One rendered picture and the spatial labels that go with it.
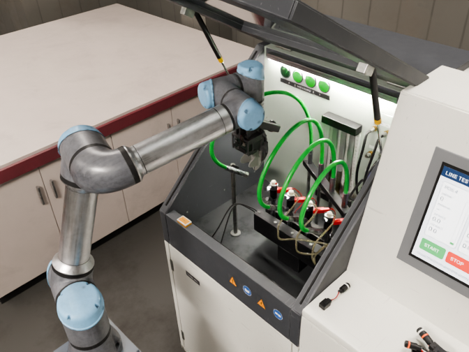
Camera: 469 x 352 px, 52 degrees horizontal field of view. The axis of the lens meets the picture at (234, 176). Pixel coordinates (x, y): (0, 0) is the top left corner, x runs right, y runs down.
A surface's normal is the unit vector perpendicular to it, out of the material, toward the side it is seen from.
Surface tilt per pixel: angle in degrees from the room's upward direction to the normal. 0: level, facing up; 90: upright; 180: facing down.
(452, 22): 90
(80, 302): 8
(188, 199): 90
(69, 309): 8
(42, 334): 0
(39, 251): 90
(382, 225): 76
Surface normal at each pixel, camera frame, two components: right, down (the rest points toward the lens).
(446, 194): -0.71, 0.22
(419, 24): -0.70, 0.44
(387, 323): -0.04, -0.81
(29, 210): 0.71, 0.40
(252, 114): 0.50, 0.50
